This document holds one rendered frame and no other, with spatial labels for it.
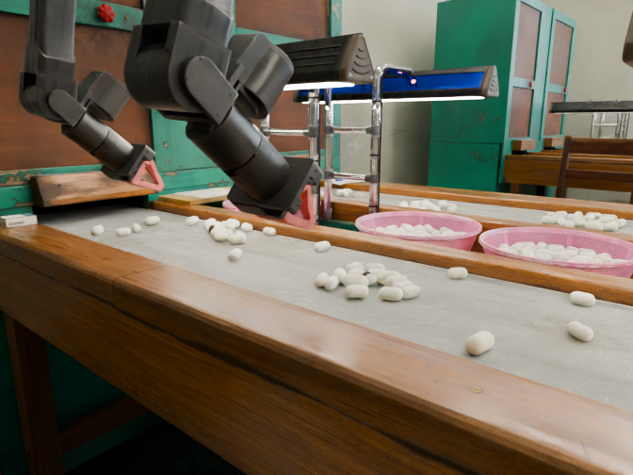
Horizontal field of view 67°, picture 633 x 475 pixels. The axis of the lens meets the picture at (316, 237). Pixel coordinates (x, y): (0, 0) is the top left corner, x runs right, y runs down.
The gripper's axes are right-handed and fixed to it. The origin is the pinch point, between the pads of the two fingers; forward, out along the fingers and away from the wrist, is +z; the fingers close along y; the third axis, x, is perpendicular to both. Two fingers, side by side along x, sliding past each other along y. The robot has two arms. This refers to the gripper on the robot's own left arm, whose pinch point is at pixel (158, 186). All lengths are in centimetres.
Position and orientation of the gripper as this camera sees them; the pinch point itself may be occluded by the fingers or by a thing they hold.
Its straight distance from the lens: 99.7
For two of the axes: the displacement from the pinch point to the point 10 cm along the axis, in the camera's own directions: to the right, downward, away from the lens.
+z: 4.9, 4.8, 7.2
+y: -7.6, -1.6, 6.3
